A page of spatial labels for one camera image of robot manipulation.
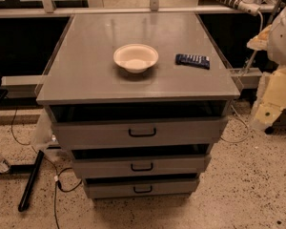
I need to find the white emergency stop button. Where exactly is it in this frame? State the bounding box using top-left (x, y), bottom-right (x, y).
top-left (209, 0), bottom-right (262, 17)

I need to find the grey drawer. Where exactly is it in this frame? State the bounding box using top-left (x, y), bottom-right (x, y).
top-left (72, 155), bottom-right (211, 178)
top-left (52, 117), bottom-right (228, 150)
top-left (84, 178), bottom-right (199, 199)

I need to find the grey middle drawer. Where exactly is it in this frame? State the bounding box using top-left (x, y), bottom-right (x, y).
top-left (72, 155), bottom-right (211, 178)

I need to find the grey bottom drawer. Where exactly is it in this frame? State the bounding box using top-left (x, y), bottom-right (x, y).
top-left (84, 178), bottom-right (199, 199)

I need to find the black bar on floor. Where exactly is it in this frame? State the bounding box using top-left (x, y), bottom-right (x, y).
top-left (18, 150), bottom-right (44, 212)

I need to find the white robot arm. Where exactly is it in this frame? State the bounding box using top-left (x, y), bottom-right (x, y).
top-left (247, 7), bottom-right (286, 131)

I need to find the dark blue snack packet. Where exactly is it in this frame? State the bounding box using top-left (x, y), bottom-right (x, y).
top-left (175, 53), bottom-right (210, 70)

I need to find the white cable right side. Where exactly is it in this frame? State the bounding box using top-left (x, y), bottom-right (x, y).
top-left (219, 10), bottom-right (265, 144)

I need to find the grey top drawer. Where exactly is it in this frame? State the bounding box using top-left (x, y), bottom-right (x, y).
top-left (52, 117), bottom-right (228, 150)

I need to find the grey drawer cabinet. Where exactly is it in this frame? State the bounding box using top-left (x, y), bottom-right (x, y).
top-left (37, 12), bottom-right (239, 185)

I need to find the black floor cable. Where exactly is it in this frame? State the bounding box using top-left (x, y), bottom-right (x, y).
top-left (10, 107), bottom-right (83, 229)

